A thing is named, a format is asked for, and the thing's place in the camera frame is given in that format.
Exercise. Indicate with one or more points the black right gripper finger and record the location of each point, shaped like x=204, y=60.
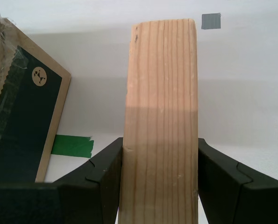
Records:
x=59, y=203
x=241, y=203

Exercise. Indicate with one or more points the brown cardboard box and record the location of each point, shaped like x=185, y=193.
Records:
x=31, y=116

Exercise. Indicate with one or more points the light wooden block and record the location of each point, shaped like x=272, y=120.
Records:
x=159, y=116

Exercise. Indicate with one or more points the green tape piece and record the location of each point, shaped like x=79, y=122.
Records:
x=71, y=145

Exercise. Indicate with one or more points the grey tape square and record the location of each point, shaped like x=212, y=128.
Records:
x=211, y=21

